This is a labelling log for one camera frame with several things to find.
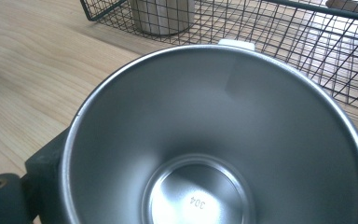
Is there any white mug with steel interior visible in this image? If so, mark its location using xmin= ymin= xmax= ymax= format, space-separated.
xmin=58 ymin=38 xmax=358 ymax=224

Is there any stainless steel tumbler with lid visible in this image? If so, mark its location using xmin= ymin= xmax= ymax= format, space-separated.
xmin=128 ymin=0 xmax=197 ymax=36

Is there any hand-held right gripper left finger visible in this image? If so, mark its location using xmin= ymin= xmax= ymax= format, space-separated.
xmin=23 ymin=126 xmax=76 ymax=220

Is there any black wire mesh basket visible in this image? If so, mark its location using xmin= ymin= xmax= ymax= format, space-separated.
xmin=79 ymin=0 xmax=358 ymax=114

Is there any dark round disc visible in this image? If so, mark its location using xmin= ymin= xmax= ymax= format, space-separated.
xmin=325 ymin=0 xmax=358 ymax=14

